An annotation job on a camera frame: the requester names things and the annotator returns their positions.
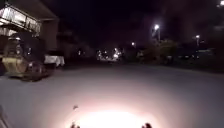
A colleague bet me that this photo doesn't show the grey asphalt road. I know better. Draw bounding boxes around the grey asphalt road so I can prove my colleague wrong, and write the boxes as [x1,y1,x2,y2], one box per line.
[0,63,224,128]

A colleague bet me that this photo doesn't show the bushes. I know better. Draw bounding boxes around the bushes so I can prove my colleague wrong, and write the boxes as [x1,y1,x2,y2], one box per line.
[143,39,183,64]

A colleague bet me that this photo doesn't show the street lamp pole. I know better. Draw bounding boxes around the street lamp pole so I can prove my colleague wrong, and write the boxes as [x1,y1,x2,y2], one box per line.
[153,23,162,44]
[194,34,201,48]

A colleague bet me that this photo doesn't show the white cloth covered table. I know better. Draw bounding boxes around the white cloth covered table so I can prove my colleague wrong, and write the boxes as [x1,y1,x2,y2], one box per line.
[43,55,66,68]

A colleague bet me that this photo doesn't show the building with lit balcony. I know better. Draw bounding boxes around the building with lit balcony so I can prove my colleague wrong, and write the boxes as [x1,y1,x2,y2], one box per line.
[0,0,61,56]

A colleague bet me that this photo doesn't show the yellow vehicle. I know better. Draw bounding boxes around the yellow vehicle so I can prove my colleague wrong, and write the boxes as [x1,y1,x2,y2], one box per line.
[1,33,48,83]

